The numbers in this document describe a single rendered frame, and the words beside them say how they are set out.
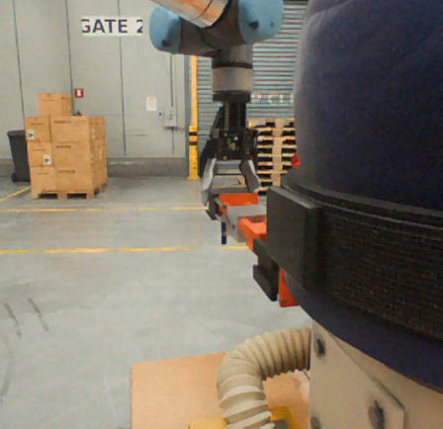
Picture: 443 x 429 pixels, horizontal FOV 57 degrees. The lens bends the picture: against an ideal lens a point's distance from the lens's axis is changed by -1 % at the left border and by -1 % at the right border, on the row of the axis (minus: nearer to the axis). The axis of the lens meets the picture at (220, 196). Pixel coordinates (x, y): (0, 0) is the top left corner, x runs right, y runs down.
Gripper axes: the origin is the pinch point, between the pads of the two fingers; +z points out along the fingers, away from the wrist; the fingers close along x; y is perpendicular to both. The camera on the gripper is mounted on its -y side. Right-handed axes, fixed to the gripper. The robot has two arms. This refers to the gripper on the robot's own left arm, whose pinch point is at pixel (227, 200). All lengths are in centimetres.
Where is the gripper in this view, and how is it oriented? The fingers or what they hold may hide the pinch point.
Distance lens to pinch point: 80.3
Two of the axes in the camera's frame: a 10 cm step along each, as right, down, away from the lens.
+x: 9.8, -0.3, 2.1
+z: 0.0, 9.8, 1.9
